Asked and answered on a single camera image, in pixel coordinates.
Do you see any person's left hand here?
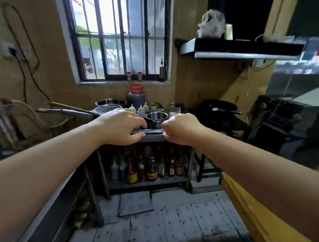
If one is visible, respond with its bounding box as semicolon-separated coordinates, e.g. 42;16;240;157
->
96;108;148;146

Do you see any steel mixing basin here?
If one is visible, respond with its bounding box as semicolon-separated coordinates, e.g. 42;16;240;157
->
95;99;126;108

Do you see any steel saucepan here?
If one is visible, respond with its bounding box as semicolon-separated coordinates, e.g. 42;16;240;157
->
146;111;169;129

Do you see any white wall socket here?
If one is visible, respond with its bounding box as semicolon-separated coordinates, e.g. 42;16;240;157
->
1;41;18;59

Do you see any dark steel appliance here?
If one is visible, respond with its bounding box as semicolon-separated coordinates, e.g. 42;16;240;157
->
249;37;319;170

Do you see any wire mesh skimmer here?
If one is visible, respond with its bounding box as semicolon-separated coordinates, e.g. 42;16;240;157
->
37;104;123;119

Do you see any dark metal stand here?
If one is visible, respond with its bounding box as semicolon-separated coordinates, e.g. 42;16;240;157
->
94;127;195;199

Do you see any crumpled white plastic bag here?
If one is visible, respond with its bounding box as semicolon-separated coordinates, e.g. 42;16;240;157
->
197;9;226;39

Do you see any dark slim bottle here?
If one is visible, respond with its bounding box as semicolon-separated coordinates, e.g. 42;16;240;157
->
159;58;166;81

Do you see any row of sauce bottles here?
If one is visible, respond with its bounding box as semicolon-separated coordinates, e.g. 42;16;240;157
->
109;147;186;185

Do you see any black wok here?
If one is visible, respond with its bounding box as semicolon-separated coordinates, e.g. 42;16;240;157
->
201;99;239;113

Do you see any barred window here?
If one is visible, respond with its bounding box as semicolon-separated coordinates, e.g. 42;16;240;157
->
63;0;172;83

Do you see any person's left forearm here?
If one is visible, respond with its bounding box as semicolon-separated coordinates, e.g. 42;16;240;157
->
0;122;105;242

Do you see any wooden table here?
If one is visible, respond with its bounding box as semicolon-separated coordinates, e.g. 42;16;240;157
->
220;172;312;242

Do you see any steel range hood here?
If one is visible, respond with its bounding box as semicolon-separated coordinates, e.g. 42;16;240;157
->
179;37;306;60

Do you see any dark sauce jar red lid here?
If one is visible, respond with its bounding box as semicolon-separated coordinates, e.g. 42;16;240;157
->
127;84;146;110

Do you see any person's right hand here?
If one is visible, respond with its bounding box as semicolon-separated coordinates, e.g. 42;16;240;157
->
162;113;207;148

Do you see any beige tin can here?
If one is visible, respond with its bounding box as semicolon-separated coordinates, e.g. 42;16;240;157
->
224;24;234;40

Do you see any wooden handled utensil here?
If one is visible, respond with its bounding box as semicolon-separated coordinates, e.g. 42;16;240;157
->
49;101;95;114

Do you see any black wall cable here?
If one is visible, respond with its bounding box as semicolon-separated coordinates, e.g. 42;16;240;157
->
1;2;52;103

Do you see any steel wok ladle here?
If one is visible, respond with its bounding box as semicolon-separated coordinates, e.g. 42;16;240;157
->
212;106;243;115

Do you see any person's right forearm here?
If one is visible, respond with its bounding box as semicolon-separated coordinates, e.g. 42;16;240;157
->
197;127;319;242

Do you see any white coiled hose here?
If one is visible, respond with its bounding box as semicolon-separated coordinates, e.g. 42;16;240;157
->
11;99;73;129

